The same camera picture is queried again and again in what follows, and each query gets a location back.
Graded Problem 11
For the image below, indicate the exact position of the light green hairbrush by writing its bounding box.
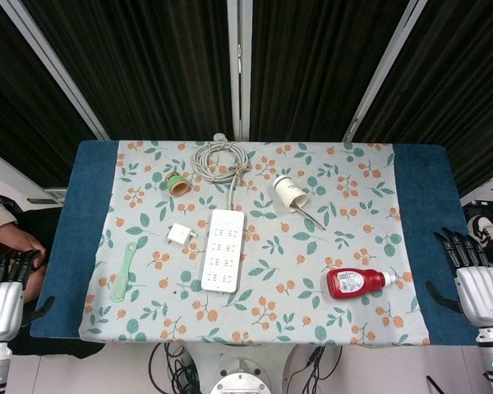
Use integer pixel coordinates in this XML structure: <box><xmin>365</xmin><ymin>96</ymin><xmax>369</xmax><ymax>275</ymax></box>
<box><xmin>109</xmin><ymin>241</ymin><xmax>138</xmax><ymax>305</ymax></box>

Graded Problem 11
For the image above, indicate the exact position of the white black sneaker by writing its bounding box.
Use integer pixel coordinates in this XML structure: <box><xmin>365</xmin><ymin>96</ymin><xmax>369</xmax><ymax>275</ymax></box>
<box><xmin>467</xmin><ymin>214</ymin><xmax>493</xmax><ymax>244</ymax></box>

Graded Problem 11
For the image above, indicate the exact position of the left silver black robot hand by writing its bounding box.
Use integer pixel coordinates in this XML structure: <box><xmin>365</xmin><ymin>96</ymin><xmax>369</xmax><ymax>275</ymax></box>
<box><xmin>0</xmin><ymin>248</ymin><xmax>55</xmax><ymax>332</ymax></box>

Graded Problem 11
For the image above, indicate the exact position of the black floor cable bundle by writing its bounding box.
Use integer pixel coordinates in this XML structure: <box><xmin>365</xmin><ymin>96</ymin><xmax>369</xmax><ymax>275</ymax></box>
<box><xmin>148</xmin><ymin>342</ymin><xmax>199</xmax><ymax>394</ymax></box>
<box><xmin>284</xmin><ymin>344</ymin><xmax>326</xmax><ymax>387</ymax></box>

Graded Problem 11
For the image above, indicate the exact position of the floral printed tablecloth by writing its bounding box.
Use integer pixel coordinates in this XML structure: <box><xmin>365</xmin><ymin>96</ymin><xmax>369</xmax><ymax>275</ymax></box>
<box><xmin>77</xmin><ymin>140</ymin><xmax>431</xmax><ymax>346</ymax></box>

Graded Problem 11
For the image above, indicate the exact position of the white square plug charger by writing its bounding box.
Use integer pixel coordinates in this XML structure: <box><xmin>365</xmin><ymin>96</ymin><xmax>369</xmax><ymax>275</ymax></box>
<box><xmin>166</xmin><ymin>222</ymin><xmax>199</xmax><ymax>246</ymax></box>

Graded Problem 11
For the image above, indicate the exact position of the white metal frame post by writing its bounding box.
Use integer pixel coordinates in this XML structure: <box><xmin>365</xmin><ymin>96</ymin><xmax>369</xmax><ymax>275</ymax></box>
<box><xmin>226</xmin><ymin>0</ymin><xmax>252</xmax><ymax>141</ymax></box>
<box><xmin>0</xmin><ymin>0</ymin><xmax>110</xmax><ymax>141</ymax></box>
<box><xmin>339</xmin><ymin>0</ymin><xmax>429</xmax><ymax>143</ymax></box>

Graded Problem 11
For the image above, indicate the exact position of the red ketchup bottle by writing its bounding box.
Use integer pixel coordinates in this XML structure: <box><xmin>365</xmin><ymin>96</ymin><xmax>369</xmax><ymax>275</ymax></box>
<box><xmin>325</xmin><ymin>267</ymin><xmax>399</xmax><ymax>300</ymax></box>

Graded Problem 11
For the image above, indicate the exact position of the white cable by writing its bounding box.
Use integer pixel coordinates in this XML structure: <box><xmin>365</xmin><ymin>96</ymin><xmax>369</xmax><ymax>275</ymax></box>
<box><xmin>192</xmin><ymin>140</ymin><xmax>255</xmax><ymax>211</ymax></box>

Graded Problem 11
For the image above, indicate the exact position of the blue table cover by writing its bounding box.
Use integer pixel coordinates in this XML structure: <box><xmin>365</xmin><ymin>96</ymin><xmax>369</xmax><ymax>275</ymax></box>
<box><xmin>29</xmin><ymin>140</ymin><xmax>480</xmax><ymax>346</ymax></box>

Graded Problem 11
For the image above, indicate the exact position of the white paper cup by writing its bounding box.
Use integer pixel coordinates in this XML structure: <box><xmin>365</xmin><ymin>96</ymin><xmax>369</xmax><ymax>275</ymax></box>
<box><xmin>271</xmin><ymin>174</ymin><xmax>310</xmax><ymax>213</ymax></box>

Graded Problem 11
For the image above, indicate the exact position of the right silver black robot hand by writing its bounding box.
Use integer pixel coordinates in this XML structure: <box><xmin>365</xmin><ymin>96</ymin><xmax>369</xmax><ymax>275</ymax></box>
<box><xmin>425</xmin><ymin>227</ymin><xmax>493</xmax><ymax>328</ymax></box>

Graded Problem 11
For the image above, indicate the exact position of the small green brown cup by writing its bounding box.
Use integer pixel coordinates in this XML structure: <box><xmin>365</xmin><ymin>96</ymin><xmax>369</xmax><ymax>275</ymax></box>
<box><xmin>164</xmin><ymin>172</ymin><xmax>191</xmax><ymax>199</ymax></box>

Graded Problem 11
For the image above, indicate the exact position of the black pleated curtain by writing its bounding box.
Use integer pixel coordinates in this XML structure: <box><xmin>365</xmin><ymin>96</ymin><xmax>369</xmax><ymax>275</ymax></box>
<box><xmin>0</xmin><ymin>0</ymin><xmax>493</xmax><ymax>199</ymax></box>

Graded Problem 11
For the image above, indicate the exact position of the seated person in beige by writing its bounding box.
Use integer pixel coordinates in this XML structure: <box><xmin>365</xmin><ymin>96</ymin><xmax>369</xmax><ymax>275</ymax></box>
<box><xmin>0</xmin><ymin>186</ymin><xmax>48</xmax><ymax>305</ymax></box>

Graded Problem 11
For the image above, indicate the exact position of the white power strip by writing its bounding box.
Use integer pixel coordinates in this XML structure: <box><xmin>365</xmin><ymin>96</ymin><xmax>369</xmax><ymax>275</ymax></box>
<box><xmin>200</xmin><ymin>208</ymin><xmax>247</xmax><ymax>296</ymax></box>

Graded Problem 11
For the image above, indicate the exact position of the grey round robot base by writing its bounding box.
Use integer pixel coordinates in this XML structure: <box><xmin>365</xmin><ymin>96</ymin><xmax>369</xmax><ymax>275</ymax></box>
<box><xmin>209</xmin><ymin>356</ymin><xmax>273</xmax><ymax>394</ymax></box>

